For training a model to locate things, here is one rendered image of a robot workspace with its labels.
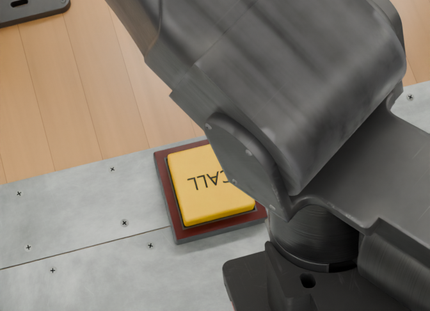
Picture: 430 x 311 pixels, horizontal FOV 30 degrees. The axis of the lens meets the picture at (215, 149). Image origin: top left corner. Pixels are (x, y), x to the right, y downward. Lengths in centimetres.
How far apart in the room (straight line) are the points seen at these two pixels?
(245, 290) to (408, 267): 13
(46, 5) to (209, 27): 47
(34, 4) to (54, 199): 18
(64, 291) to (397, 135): 40
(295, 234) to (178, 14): 13
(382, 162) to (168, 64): 10
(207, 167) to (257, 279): 22
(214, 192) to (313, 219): 30
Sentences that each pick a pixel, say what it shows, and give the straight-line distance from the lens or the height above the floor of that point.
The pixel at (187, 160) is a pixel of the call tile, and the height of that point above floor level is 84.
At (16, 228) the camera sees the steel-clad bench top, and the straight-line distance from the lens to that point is 70.
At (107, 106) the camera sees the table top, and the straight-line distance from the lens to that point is 72.
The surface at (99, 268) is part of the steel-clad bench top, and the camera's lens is 68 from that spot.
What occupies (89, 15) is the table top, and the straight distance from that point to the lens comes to 76.
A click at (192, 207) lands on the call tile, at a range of 65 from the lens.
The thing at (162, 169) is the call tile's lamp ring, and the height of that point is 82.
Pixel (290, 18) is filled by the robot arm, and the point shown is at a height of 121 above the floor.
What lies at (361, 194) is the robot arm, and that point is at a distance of 33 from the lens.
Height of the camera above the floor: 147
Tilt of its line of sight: 72 degrees down
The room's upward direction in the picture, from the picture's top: 9 degrees clockwise
